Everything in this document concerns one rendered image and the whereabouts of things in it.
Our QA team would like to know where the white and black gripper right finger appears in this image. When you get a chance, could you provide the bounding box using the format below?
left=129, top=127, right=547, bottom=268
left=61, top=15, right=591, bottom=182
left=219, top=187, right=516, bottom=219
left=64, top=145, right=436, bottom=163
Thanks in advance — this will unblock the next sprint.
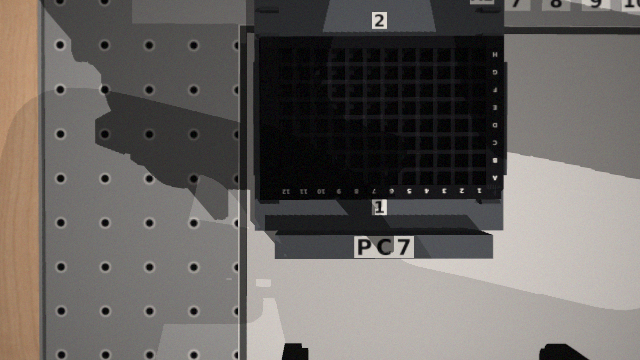
left=539, top=344, right=589, bottom=360

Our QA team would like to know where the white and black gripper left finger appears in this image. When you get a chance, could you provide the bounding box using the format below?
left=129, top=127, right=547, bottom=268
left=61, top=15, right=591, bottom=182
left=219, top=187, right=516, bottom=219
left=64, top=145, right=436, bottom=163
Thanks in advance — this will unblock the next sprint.
left=282, top=343, right=308, bottom=360

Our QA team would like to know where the grey flat base plate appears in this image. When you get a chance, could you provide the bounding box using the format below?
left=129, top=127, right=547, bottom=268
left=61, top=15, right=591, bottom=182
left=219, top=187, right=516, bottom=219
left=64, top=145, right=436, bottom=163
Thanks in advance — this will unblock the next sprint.
left=38, top=0, right=238, bottom=360

